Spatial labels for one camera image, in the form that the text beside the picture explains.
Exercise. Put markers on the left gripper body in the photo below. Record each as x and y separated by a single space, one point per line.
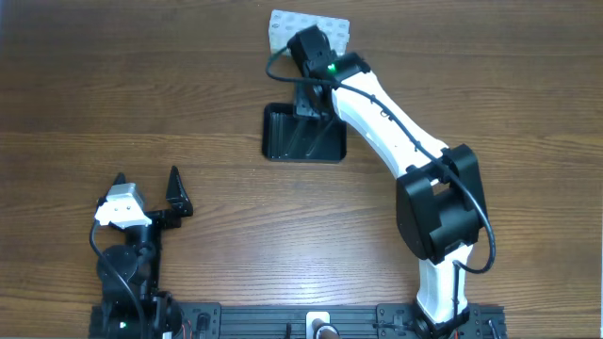
167 220

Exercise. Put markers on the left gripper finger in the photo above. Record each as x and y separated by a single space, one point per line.
179 195
120 179

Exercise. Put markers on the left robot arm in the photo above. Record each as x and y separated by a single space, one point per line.
118 263

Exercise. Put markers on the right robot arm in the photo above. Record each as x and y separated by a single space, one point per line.
377 122

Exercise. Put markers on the black tray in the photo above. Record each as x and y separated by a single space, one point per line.
340 141

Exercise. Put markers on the white test tube rack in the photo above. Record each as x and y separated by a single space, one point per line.
282 28

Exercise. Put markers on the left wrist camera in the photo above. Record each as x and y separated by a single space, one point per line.
123 207

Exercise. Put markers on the mounting rail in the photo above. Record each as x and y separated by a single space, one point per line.
264 322

